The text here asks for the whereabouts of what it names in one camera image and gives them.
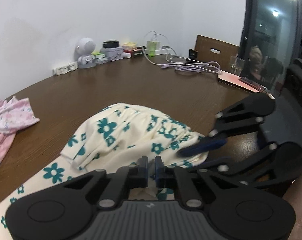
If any cream green-flowered garment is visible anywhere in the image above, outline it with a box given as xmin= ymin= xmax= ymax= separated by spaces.
xmin=0 ymin=102 xmax=209 ymax=240

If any brown cardboard panel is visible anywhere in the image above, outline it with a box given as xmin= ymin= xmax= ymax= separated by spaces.
xmin=194 ymin=34 xmax=240 ymax=74

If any red black box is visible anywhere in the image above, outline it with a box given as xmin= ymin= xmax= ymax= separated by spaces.
xmin=123 ymin=46 xmax=144 ymax=58

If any white power strip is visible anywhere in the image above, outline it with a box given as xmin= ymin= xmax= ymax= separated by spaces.
xmin=141 ymin=46 xmax=178 ymax=55

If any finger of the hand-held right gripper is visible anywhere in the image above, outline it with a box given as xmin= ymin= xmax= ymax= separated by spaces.
xmin=177 ymin=102 xmax=265 ymax=157
xmin=166 ymin=143 xmax=279 ymax=184

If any pink floral garment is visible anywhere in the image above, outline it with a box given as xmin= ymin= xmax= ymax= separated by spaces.
xmin=0 ymin=95 xmax=40 ymax=133

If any pink pad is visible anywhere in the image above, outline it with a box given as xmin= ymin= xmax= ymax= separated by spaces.
xmin=217 ymin=70 xmax=275 ymax=99

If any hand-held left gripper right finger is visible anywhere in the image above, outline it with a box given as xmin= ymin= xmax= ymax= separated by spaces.
xmin=155 ymin=156 xmax=239 ymax=209

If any white cable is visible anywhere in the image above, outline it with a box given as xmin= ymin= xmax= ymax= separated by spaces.
xmin=142 ymin=30 xmax=178 ymax=65

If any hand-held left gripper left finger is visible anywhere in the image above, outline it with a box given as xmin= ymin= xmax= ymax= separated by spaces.
xmin=63 ymin=156 xmax=149 ymax=209

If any white robot-shaped speaker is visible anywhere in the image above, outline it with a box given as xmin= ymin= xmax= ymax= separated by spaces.
xmin=75 ymin=37 xmax=97 ymax=69

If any black chair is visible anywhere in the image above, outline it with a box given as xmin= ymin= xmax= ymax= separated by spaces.
xmin=281 ymin=57 xmax=302 ymax=155

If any drinking glass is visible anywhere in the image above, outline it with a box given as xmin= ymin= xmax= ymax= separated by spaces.
xmin=229 ymin=55 xmax=245 ymax=77

